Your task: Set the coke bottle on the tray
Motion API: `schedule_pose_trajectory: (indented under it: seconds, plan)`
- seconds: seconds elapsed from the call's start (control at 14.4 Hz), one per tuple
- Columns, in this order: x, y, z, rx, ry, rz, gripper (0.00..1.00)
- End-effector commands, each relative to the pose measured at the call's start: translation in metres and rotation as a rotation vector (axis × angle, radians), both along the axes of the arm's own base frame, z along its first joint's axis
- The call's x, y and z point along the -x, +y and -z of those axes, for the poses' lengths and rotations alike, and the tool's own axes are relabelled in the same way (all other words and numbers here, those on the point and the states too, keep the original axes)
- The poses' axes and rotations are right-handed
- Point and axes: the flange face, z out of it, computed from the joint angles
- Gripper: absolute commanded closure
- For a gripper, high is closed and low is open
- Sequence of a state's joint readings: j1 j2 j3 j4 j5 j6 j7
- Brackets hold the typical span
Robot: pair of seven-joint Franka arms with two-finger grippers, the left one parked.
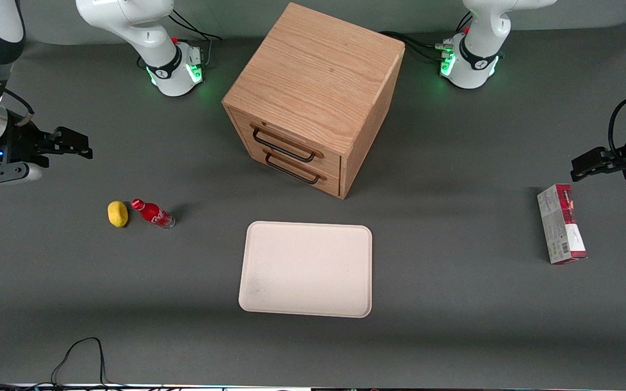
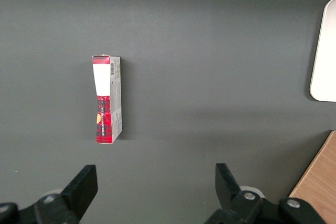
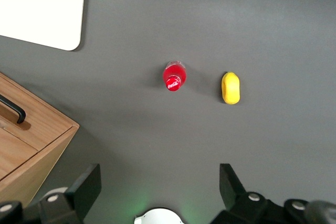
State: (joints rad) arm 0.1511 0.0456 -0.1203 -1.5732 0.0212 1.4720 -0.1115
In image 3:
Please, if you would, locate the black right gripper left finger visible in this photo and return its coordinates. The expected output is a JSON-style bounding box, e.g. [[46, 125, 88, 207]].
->
[[25, 163, 102, 224]]

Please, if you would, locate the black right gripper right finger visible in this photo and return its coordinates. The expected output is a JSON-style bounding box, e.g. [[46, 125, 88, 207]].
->
[[212, 163, 287, 224]]

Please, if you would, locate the small red coke bottle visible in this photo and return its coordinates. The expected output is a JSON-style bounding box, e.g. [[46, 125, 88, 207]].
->
[[162, 60, 188, 92]]

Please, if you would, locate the beige rectangular tray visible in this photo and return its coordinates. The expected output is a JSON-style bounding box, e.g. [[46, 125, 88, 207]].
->
[[0, 0, 87, 51]]

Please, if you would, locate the wooden two-drawer cabinet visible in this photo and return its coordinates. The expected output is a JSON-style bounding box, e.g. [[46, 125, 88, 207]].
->
[[0, 71, 80, 208]]

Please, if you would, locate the yellow lemon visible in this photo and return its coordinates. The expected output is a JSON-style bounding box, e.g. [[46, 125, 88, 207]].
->
[[220, 71, 241, 105]]

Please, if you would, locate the black lower drawer handle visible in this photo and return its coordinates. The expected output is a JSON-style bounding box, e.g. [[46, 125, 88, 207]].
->
[[0, 94, 27, 125]]

